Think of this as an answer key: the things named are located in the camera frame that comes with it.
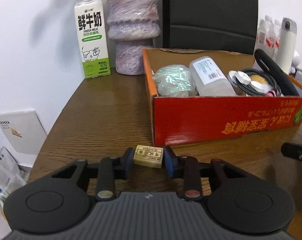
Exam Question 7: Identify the navy blue glasses case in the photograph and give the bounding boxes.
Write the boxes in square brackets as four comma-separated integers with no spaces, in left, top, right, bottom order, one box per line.
[254,49,299,96]

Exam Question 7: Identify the white thermos bottle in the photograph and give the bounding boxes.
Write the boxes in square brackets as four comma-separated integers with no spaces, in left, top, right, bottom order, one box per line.
[276,18,297,74]

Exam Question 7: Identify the purple ceramic vase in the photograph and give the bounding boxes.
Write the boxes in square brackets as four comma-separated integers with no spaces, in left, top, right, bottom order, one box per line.
[107,0,161,75]

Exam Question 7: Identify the braided grey cable coil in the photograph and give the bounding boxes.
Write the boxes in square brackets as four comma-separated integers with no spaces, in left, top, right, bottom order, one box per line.
[227,68,284,97]

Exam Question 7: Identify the beige eraser block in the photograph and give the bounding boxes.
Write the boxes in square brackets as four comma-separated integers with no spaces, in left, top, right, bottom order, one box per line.
[134,145,164,168]

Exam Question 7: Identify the white round cap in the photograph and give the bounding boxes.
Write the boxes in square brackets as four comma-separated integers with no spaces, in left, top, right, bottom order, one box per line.
[235,71,251,85]

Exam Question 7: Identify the clear plastic wipes pack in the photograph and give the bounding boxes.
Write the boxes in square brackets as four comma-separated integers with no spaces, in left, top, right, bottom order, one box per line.
[189,56,236,97]

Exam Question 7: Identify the black paper bag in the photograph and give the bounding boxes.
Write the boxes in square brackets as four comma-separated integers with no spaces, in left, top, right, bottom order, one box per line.
[162,0,258,55]

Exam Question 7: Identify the red cardboard box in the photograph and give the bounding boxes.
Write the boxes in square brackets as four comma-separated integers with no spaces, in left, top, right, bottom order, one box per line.
[142,48,302,147]

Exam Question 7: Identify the blue white paper packages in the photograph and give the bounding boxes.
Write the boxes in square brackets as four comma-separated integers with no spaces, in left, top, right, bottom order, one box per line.
[0,147,26,207]

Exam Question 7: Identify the white round speaker robot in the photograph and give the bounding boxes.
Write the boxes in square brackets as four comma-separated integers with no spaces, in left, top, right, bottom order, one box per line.
[292,50,301,67]

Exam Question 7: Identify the white green milk carton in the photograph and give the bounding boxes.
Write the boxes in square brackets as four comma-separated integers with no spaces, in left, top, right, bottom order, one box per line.
[74,0,111,79]

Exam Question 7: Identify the iridescent plastic bag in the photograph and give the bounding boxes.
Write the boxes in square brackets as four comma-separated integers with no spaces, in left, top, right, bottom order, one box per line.
[152,64,197,98]

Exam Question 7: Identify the white wall panel box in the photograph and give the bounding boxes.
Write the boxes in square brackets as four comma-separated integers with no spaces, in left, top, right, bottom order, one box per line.
[0,109,47,155]

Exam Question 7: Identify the yellow white plush toy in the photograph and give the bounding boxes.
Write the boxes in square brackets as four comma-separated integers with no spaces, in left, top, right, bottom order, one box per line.
[249,73,270,93]

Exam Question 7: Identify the left clear water bottle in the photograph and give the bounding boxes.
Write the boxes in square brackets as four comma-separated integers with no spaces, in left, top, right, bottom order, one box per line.
[255,15,282,59]

